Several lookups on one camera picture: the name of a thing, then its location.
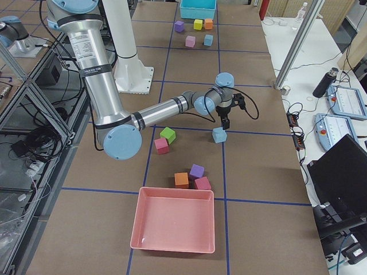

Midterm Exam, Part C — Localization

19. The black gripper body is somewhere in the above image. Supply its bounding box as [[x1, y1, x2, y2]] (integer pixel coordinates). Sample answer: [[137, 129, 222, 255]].
[[216, 105, 231, 119]]

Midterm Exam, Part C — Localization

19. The light blue foam cube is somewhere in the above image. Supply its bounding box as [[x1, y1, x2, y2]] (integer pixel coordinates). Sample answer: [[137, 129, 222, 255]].
[[212, 127, 227, 143], [204, 34, 214, 47]]

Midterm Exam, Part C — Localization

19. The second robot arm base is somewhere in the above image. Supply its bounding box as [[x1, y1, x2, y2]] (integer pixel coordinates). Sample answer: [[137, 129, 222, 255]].
[[1, 15, 42, 58]]

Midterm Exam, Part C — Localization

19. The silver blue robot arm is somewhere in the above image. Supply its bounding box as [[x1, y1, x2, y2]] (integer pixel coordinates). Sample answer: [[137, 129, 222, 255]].
[[47, 1, 234, 160]]

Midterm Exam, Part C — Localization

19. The purple foam cube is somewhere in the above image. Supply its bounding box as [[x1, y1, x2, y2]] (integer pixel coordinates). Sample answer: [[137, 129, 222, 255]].
[[189, 164, 205, 180], [174, 20, 185, 33]]

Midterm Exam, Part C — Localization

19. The green foam cube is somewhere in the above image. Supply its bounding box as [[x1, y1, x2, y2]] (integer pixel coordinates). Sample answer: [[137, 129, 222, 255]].
[[159, 127, 176, 144]]

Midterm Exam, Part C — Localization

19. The magenta foam cube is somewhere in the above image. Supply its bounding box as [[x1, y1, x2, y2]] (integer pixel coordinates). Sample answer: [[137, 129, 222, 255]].
[[194, 176, 212, 190]]

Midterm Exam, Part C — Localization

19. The red-pink foam cube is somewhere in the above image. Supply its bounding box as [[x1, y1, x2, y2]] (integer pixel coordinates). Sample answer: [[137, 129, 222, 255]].
[[154, 137, 170, 155]]

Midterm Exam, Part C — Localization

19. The black orange power strip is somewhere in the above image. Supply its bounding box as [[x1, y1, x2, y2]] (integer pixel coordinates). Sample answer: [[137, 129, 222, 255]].
[[286, 112, 306, 151]]

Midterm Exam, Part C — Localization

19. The orange foam cube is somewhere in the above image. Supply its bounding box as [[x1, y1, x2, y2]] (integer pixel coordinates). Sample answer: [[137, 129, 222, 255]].
[[204, 18, 213, 30], [174, 172, 189, 189]]

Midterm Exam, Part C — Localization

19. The light pink foam cube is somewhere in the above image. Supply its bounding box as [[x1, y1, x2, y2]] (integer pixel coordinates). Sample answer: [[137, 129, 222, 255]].
[[185, 36, 196, 48]]

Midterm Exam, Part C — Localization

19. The yellow foam cube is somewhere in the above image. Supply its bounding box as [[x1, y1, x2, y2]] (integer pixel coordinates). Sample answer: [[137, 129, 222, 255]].
[[193, 19, 203, 30]]

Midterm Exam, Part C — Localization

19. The black water bottle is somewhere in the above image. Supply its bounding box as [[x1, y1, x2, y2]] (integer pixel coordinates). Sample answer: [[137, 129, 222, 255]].
[[312, 67, 339, 98]]

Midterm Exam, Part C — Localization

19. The blue teach pendant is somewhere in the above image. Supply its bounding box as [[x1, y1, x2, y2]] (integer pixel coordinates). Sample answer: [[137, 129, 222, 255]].
[[314, 113, 358, 151], [326, 85, 366, 120]]

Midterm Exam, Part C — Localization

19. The pink plastic tray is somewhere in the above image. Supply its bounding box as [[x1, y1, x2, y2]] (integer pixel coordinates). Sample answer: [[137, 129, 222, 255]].
[[130, 187, 216, 254]]

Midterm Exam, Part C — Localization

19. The teal plastic bin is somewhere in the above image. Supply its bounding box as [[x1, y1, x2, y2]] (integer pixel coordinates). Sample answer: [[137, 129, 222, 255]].
[[179, 0, 217, 19]]

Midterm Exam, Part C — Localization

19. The clear plastic bottle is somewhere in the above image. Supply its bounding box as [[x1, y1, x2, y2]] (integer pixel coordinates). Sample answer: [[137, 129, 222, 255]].
[[295, 2, 308, 22]]

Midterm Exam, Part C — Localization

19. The black laptop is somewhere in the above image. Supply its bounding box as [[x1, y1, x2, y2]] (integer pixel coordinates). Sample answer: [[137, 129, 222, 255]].
[[307, 134, 366, 218]]

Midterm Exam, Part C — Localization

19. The black power adapter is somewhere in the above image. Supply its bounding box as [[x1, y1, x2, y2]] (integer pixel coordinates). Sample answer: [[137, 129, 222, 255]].
[[10, 140, 28, 157]]

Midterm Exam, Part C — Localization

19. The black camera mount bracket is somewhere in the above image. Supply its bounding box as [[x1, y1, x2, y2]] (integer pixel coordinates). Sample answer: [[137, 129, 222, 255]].
[[231, 93, 246, 111]]

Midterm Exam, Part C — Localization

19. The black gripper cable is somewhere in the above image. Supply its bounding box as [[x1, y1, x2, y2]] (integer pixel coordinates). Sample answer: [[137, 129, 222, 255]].
[[205, 87, 260, 124]]

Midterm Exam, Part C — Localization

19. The aluminium frame post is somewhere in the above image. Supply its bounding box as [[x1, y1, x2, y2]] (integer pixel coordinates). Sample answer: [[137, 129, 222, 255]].
[[274, 0, 325, 90]]

